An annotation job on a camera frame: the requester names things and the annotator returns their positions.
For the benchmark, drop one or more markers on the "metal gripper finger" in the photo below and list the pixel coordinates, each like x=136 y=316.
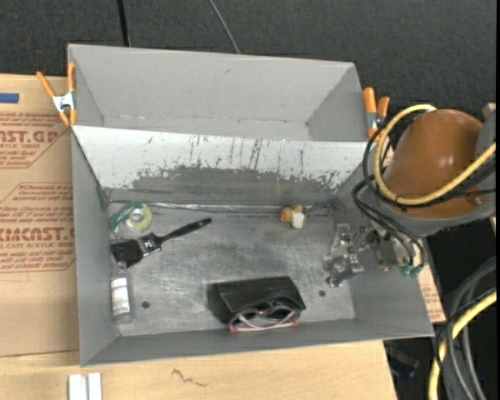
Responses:
x=342 y=270
x=341 y=236

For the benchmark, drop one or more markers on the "yellow and white small toy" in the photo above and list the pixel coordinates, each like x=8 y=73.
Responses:
x=293 y=216

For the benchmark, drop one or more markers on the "grey metal bin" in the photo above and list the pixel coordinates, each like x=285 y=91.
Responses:
x=241 y=261

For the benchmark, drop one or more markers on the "black paintbrush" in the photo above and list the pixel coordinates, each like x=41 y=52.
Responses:
x=148 y=244

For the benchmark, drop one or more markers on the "green and white tape roll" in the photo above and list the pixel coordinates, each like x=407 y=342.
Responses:
x=134 y=217

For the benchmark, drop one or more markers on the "clear small bottle white label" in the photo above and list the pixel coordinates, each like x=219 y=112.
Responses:
x=121 y=296

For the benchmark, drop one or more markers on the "brown cardboard board red print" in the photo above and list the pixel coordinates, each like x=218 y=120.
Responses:
x=29 y=265

